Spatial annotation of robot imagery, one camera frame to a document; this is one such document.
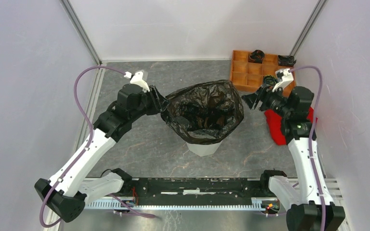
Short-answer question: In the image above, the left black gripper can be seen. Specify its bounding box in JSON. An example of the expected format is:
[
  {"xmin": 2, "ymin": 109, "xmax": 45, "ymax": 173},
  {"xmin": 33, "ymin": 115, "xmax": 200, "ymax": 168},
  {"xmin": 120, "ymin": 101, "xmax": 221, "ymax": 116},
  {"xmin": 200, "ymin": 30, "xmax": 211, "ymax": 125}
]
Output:
[{"xmin": 129, "ymin": 84, "xmax": 170, "ymax": 122}]

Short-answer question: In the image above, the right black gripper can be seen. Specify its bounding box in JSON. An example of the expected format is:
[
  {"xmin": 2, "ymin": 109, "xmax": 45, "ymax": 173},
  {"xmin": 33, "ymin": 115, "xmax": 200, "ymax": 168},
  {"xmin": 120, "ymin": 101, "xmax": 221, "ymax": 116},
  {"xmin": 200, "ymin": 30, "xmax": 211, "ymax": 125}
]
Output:
[{"xmin": 241, "ymin": 82, "xmax": 292, "ymax": 118}]

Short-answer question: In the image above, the black trash bag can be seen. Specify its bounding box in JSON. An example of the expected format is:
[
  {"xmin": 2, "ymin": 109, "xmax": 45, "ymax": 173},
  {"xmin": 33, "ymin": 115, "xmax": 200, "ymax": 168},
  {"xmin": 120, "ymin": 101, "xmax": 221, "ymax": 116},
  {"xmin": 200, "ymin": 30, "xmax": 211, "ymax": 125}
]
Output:
[{"xmin": 161, "ymin": 79, "xmax": 244, "ymax": 145}]

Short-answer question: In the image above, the white trash bin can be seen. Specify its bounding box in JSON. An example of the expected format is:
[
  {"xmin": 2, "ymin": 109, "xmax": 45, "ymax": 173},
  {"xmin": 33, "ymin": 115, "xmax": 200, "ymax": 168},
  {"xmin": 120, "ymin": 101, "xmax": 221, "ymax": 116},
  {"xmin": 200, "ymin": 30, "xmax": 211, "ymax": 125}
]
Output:
[{"xmin": 186, "ymin": 142, "xmax": 222, "ymax": 157}]

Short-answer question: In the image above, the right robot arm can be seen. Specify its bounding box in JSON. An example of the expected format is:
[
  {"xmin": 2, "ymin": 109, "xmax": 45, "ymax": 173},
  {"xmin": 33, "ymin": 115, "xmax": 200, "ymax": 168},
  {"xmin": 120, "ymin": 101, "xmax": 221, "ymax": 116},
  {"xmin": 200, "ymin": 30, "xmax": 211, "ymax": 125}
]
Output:
[{"xmin": 255, "ymin": 85, "xmax": 345, "ymax": 231}]

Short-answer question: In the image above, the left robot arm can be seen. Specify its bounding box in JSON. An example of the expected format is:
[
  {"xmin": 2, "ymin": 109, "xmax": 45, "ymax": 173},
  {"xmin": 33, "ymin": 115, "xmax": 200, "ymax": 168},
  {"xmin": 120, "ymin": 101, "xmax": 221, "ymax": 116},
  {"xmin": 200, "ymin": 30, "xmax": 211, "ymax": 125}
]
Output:
[{"xmin": 34, "ymin": 80, "xmax": 244, "ymax": 223}]

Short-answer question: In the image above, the blue yellow rolled tie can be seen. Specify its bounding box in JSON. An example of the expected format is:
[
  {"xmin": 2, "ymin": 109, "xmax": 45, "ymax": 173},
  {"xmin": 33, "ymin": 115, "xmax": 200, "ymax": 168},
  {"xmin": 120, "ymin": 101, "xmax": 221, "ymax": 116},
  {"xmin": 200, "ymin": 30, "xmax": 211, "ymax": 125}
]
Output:
[{"xmin": 263, "ymin": 75, "xmax": 278, "ymax": 86}]

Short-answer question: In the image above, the wooden compartment tray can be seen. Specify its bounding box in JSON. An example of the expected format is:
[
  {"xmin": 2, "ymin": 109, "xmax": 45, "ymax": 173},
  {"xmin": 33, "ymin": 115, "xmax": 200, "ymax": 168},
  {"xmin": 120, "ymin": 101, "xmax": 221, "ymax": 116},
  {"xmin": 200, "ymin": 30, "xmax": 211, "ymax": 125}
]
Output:
[{"xmin": 229, "ymin": 50, "xmax": 292, "ymax": 92}]

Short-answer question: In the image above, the orange black rolled tie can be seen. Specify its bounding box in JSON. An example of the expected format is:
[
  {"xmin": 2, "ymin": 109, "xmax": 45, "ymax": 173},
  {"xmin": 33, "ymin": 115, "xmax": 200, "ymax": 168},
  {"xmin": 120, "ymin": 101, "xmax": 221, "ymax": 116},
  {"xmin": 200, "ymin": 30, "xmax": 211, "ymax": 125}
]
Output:
[{"xmin": 248, "ymin": 50, "xmax": 265, "ymax": 64}]

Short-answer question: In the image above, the red cloth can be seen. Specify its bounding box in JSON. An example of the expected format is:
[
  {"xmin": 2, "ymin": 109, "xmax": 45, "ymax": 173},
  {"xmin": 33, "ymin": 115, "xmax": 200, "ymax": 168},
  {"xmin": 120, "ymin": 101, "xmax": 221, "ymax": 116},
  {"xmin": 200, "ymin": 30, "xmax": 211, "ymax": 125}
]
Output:
[{"xmin": 264, "ymin": 106, "xmax": 318, "ymax": 146}]

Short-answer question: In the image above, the dark grey rolled tie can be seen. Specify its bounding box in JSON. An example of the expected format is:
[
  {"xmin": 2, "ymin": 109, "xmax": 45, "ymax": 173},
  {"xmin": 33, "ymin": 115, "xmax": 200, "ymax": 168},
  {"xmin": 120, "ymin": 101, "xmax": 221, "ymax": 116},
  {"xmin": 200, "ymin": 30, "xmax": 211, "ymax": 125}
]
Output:
[{"xmin": 277, "ymin": 55, "xmax": 297, "ymax": 67}]

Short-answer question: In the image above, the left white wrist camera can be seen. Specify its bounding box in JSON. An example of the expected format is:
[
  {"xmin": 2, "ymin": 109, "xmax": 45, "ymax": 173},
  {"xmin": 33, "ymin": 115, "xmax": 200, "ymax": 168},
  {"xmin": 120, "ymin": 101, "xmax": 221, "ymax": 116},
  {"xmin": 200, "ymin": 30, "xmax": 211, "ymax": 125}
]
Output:
[{"xmin": 124, "ymin": 70, "xmax": 150, "ymax": 92}]

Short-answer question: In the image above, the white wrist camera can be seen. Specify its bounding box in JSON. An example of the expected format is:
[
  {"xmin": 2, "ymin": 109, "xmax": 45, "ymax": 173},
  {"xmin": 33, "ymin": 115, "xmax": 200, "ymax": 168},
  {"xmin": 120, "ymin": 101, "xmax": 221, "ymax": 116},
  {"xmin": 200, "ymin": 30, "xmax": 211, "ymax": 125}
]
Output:
[
  {"xmin": 124, "ymin": 70, "xmax": 150, "ymax": 92},
  {"xmin": 272, "ymin": 68, "xmax": 294, "ymax": 92}
]

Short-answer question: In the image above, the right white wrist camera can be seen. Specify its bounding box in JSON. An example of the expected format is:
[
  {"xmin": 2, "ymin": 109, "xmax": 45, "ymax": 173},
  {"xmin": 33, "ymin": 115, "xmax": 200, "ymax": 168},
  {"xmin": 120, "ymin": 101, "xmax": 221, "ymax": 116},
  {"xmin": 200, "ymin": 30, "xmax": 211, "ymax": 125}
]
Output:
[{"xmin": 272, "ymin": 68, "xmax": 294, "ymax": 92}]

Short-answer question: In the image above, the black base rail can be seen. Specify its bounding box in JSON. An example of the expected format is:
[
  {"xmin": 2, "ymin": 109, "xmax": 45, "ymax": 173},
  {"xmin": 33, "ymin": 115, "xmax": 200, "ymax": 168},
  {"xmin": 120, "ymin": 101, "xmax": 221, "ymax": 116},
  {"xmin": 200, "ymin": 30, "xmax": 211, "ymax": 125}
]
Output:
[{"xmin": 113, "ymin": 178, "xmax": 275, "ymax": 206}]

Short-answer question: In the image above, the right aluminium corner post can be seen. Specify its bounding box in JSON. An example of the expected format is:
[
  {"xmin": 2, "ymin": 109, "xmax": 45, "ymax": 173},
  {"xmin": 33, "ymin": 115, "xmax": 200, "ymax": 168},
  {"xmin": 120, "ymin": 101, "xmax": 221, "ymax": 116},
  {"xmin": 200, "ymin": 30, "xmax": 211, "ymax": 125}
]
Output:
[{"xmin": 290, "ymin": 0, "xmax": 328, "ymax": 56}]

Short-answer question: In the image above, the aluminium corner post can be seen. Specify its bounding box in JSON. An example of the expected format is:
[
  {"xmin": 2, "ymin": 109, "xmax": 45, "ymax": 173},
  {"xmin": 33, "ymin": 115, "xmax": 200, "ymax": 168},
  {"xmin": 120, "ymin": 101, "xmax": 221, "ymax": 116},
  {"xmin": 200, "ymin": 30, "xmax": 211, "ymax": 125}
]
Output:
[
  {"xmin": 290, "ymin": 0, "xmax": 328, "ymax": 56},
  {"xmin": 60, "ymin": 0, "xmax": 103, "ymax": 64}
]

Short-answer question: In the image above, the left aluminium corner post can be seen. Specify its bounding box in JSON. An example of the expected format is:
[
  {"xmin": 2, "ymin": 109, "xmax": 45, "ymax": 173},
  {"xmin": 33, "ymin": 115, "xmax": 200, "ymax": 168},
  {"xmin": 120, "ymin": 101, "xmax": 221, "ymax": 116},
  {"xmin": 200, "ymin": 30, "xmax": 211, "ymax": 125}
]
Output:
[{"xmin": 60, "ymin": 0, "xmax": 103, "ymax": 64}]

